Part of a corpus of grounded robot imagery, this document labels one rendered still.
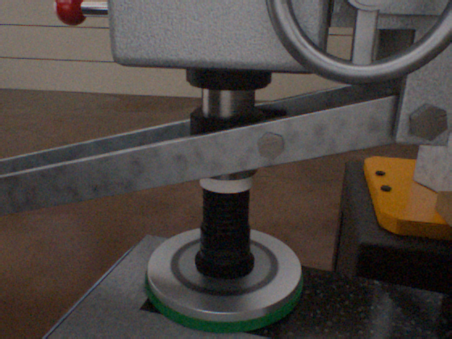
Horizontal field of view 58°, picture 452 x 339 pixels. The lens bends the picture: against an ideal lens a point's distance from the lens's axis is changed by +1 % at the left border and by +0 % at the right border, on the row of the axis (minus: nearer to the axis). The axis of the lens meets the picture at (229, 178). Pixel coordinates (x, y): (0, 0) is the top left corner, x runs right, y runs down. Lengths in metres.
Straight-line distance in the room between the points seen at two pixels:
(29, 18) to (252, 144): 7.12
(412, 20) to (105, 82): 6.76
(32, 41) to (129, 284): 7.01
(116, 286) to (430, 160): 0.92
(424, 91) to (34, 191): 0.45
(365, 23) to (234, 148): 0.19
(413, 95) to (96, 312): 0.44
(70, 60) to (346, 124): 6.91
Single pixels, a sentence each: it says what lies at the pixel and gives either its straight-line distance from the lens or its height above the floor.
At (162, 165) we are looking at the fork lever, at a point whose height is 1.05.
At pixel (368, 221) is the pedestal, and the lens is 1.10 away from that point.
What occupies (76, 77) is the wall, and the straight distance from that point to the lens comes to 7.25.
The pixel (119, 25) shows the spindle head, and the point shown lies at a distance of 0.40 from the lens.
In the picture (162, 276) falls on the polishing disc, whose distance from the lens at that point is 0.56.
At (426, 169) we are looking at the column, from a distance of 1.26.
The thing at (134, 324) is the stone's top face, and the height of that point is 0.87.
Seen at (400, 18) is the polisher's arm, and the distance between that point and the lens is 0.41.
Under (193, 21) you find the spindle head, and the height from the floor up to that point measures 1.21.
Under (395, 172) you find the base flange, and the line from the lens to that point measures 1.36.
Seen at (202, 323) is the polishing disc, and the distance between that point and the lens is 0.51.
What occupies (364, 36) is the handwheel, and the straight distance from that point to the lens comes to 0.33.
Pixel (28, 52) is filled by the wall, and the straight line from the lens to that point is 7.57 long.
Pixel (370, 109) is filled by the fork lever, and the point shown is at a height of 1.13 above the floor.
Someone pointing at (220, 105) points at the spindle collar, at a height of 1.12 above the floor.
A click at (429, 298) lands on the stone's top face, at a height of 0.87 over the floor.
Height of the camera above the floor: 1.21
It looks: 22 degrees down
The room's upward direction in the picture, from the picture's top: 1 degrees clockwise
